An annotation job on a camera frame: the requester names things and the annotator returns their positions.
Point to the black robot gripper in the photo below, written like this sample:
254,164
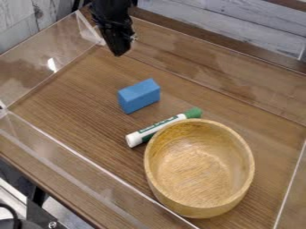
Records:
111,17

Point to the blue rectangular block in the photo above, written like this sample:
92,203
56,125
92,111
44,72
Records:
139,95

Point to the brown wooden bowl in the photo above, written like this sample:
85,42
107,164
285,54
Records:
199,167

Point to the green and white marker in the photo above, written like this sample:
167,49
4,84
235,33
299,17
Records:
143,135

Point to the clear acrylic corner bracket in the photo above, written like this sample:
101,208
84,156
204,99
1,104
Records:
87,31

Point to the clear acrylic barrier wall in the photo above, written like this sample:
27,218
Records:
101,198

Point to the black metal mount base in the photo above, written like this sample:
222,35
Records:
32,221

